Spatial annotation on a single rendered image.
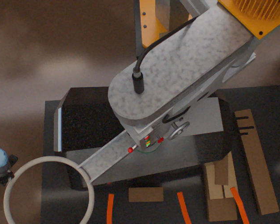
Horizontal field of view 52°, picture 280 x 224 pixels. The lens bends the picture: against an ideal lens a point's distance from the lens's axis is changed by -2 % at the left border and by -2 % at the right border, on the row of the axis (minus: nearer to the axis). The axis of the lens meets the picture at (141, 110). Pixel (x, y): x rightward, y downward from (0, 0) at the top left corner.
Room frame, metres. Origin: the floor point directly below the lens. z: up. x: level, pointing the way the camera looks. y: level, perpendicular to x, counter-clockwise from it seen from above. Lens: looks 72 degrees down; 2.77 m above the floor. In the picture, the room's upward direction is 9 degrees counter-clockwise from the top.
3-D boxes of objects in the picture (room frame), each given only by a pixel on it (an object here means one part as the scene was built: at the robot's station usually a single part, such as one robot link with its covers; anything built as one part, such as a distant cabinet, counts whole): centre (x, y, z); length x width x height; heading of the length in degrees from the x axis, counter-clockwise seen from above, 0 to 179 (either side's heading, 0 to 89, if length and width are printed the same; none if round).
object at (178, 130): (0.39, -0.17, 1.20); 0.15 x 0.10 x 0.15; 119
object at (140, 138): (0.31, 0.00, 1.37); 0.08 x 0.03 x 0.28; 119
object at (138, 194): (0.10, 0.07, 0.07); 0.30 x 0.12 x 0.12; 82
